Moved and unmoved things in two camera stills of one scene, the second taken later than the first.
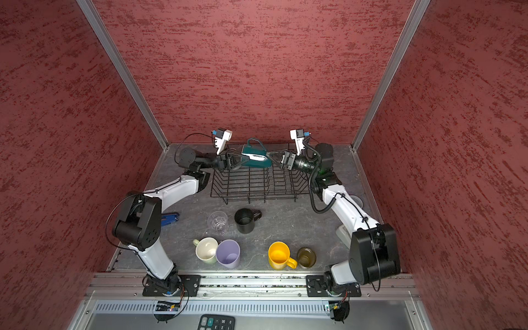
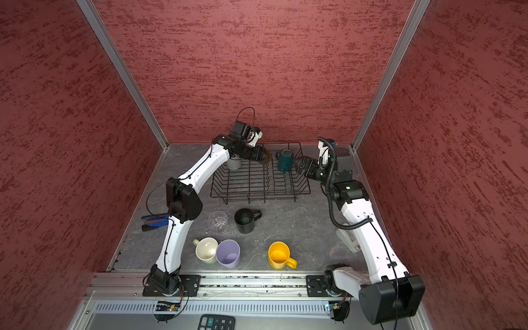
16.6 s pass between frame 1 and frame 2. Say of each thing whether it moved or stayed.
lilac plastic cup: stayed
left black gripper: moved
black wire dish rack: stayed
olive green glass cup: moved
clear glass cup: stayed
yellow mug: stayed
